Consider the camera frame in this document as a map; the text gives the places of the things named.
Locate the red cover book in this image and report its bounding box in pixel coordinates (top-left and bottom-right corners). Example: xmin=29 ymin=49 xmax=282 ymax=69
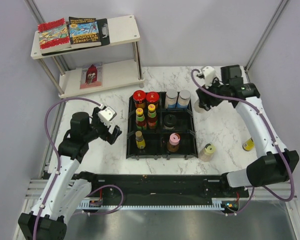
xmin=37 ymin=18 xmax=71 ymax=54

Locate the red lid sauce jar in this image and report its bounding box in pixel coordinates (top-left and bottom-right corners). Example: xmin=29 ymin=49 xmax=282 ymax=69
xmin=132 ymin=90 xmax=147 ymax=109

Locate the blue label clear jar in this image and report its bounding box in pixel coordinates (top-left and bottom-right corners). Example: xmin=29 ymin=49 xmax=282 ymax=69
xmin=176 ymin=89 xmax=191 ymax=109

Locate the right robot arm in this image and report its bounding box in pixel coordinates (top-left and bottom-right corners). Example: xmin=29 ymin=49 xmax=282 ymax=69
xmin=196 ymin=65 xmax=299 ymax=197

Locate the brown cap small bottle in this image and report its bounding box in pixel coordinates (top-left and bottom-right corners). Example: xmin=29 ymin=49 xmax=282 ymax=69
xmin=242 ymin=137 xmax=255 ymax=152

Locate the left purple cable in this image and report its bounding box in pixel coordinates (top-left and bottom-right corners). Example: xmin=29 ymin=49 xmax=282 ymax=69
xmin=32 ymin=97 xmax=106 ymax=240

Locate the black compartment organizer tray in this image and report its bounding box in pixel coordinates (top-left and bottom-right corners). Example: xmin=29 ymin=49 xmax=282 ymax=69
xmin=126 ymin=91 xmax=198 ymax=160

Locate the pink lid spice jar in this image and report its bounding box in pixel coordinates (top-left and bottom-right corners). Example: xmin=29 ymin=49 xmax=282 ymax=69
xmin=167 ymin=133 xmax=181 ymax=153

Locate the green label sauce bottle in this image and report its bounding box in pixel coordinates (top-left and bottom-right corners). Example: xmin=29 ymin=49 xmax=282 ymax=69
xmin=135 ymin=107 xmax=147 ymax=130

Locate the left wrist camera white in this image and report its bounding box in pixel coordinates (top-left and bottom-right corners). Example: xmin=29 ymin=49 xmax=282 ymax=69
xmin=97 ymin=106 xmax=117 ymax=128

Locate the pink book on lower shelf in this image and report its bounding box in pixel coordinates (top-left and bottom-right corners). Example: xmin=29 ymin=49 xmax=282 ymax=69
xmin=79 ymin=62 xmax=103 ymax=89

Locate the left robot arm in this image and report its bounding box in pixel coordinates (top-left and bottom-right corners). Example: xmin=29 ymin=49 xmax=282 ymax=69
xmin=18 ymin=105 xmax=122 ymax=240

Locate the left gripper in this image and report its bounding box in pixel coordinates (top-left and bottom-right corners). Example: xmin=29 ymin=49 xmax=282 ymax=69
xmin=83 ymin=107 xmax=122 ymax=145

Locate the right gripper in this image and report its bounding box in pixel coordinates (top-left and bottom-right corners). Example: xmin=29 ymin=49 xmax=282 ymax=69
xmin=196 ymin=75 xmax=229 ymax=111

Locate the yellow lid spice jar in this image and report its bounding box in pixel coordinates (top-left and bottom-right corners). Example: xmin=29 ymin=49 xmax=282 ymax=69
xmin=198 ymin=143 xmax=216 ymax=162

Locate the white cable duct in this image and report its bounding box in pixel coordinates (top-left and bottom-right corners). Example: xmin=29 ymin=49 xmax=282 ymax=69
xmin=76 ymin=199 xmax=239 ymax=212

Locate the black cover treehouse book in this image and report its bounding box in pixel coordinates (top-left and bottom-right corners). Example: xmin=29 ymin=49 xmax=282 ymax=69
xmin=68 ymin=16 xmax=102 ymax=49

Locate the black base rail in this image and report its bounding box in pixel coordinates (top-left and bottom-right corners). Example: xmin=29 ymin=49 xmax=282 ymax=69
xmin=73 ymin=171 xmax=249 ymax=207

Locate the clear jar grey lid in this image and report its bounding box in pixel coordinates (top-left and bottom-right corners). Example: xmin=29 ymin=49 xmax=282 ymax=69
xmin=164 ymin=89 xmax=178 ymax=109

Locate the black lid clear jar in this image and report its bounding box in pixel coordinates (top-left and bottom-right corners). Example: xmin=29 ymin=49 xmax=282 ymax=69
xmin=194 ymin=99 xmax=207 ymax=113

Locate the yellow cap sauce bottle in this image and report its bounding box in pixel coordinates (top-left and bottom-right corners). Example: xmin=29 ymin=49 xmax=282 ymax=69
xmin=147 ymin=104 xmax=158 ymax=129

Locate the purple cable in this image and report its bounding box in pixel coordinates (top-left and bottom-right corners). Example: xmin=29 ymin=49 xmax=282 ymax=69
xmin=32 ymin=97 xmax=106 ymax=240
xmin=191 ymin=68 xmax=297 ymax=218

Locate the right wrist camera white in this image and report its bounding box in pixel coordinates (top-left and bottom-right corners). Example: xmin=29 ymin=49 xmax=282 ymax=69
xmin=197 ymin=66 xmax=217 ymax=89

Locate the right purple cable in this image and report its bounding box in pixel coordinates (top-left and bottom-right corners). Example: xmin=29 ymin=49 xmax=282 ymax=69
xmin=191 ymin=68 xmax=297 ymax=218

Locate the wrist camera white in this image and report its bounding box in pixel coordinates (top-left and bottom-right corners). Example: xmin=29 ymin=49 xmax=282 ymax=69
xmin=97 ymin=106 xmax=117 ymax=128
xmin=197 ymin=66 xmax=217 ymax=89

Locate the small yellow label bottle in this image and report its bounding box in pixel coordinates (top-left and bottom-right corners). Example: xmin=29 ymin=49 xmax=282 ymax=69
xmin=135 ymin=130 xmax=146 ymax=150

